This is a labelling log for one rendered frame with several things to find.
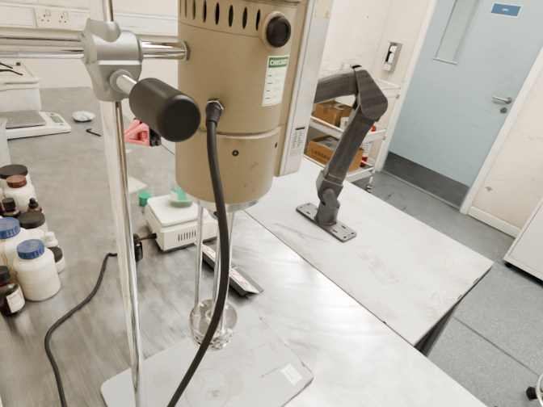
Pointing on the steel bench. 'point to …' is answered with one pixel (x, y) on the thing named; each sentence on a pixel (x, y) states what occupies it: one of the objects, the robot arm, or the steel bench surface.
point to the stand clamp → (119, 72)
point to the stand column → (122, 218)
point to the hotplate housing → (178, 232)
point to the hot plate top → (166, 215)
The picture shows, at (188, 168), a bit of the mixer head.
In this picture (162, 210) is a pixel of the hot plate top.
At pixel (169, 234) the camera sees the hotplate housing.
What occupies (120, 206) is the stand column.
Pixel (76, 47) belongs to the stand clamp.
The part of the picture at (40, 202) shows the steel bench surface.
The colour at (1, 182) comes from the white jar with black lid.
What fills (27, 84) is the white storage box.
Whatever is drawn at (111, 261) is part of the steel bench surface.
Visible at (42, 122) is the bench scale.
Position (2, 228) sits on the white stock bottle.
